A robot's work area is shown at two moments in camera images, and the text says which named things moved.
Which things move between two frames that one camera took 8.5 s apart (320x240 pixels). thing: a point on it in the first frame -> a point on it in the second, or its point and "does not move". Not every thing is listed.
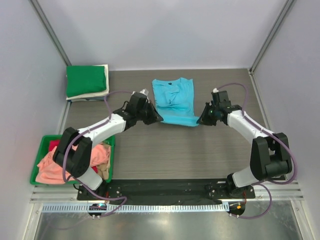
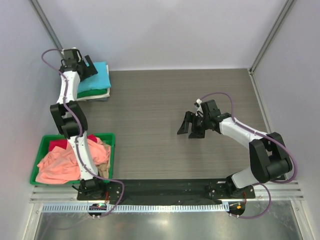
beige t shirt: [104, 170] does not move
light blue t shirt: [174, 101] -> [99, 80]
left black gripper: [154, 117] -> [89, 71]
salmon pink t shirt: [49, 172] does not move
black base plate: [165, 190] does not move
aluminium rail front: [52, 193] does not move
